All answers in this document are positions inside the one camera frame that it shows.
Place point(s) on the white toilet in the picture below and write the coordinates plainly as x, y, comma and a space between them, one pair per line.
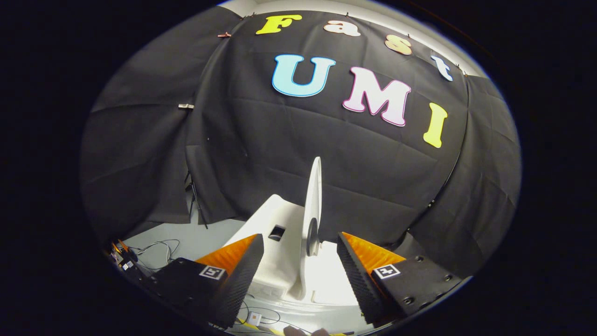
280, 217

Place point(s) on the small white adapter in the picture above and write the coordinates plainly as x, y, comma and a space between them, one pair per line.
254, 318

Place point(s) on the dark equipment with orange parts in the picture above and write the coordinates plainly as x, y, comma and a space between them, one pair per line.
126, 263

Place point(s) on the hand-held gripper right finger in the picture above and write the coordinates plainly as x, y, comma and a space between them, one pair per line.
361, 289

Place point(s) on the black stand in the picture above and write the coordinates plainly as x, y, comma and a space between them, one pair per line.
199, 205

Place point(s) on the black backdrop cloth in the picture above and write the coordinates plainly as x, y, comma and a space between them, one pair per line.
303, 135

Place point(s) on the white toilet lid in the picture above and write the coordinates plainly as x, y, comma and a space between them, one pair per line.
313, 196

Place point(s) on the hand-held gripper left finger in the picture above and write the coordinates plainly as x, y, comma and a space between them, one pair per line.
238, 289

